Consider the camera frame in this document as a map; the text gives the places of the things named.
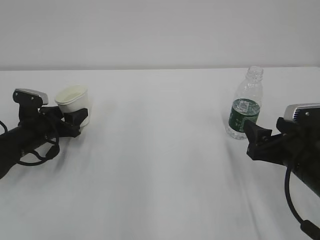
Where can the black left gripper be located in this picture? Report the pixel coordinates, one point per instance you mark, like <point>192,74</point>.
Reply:
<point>50,122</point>

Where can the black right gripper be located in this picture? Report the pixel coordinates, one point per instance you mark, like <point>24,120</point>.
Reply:
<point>296,142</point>

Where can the white paper cup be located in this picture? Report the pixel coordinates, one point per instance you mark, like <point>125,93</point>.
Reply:
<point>73,98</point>

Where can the clear plastic water bottle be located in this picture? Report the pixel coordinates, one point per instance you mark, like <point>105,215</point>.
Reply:
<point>247,103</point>

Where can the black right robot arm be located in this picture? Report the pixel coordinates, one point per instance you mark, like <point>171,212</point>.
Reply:
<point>309,173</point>

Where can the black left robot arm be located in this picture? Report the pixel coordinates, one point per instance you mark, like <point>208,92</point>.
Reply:
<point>36,139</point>

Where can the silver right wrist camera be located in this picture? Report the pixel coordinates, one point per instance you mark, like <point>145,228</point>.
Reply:
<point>297,113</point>

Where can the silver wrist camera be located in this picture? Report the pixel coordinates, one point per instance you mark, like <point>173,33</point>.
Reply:
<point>297,113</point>
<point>30,97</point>

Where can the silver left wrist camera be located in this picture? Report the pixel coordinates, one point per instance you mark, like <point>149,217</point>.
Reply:
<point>30,97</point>

